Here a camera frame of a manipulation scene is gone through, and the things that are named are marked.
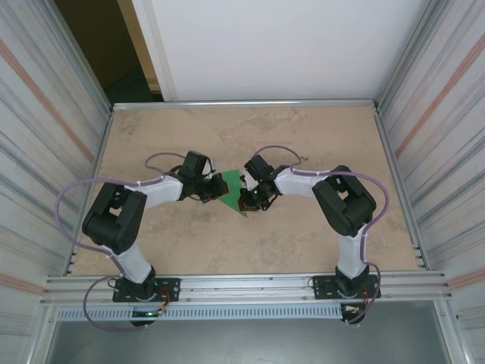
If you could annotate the green square paper sheet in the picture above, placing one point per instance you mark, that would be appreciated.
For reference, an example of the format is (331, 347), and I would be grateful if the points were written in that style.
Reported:
(232, 197)

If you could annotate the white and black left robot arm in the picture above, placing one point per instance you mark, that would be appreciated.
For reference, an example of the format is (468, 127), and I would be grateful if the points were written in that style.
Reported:
(113, 223)

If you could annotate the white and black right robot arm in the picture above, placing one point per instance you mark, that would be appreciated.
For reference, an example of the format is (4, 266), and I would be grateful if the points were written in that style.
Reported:
(345, 208)

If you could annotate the grey metal sheet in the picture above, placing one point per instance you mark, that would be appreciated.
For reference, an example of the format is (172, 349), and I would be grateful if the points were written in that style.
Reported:
(246, 341)

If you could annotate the wide aluminium mounting rail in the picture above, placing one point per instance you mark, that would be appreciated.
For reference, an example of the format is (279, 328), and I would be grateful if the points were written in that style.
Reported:
(246, 290)

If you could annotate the aluminium table edge rail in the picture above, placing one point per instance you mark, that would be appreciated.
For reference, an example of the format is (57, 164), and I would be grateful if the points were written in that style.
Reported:
(104, 138)
(389, 151)
(246, 104)

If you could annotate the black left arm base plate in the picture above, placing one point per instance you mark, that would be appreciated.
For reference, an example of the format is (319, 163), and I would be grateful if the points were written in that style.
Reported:
(168, 290)

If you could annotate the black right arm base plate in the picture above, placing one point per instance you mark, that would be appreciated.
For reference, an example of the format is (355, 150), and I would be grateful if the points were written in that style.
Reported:
(324, 288)

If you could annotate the white door frame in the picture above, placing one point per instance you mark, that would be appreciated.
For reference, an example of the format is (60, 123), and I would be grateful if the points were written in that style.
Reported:
(155, 49)

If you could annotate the translucent ribbed enclosure panel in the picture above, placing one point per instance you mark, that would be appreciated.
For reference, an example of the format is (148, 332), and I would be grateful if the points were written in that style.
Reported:
(447, 151)
(38, 151)

